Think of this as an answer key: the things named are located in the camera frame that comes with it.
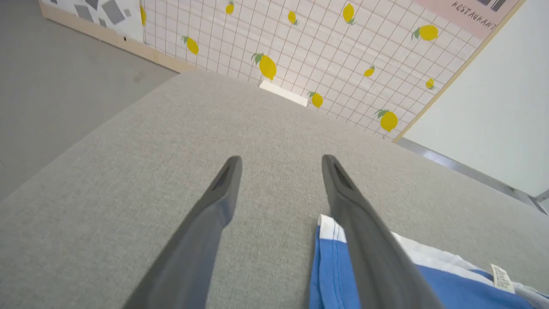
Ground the blue and white garment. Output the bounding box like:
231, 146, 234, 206
309, 214, 549, 309

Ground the grey fabric sofa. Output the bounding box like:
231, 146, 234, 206
0, 71, 549, 309

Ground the grey metal support bar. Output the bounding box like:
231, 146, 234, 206
394, 137, 549, 215

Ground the white poster with grey shapes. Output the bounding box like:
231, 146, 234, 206
41, 0, 145, 43

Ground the pink restaurant poster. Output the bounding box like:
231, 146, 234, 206
414, 0, 522, 40

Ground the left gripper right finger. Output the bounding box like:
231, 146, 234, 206
322, 154, 445, 309

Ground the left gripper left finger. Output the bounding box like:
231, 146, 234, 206
122, 155, 243, 309

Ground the lemon print partition panel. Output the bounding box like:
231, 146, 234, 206
39, 0, 526, 143

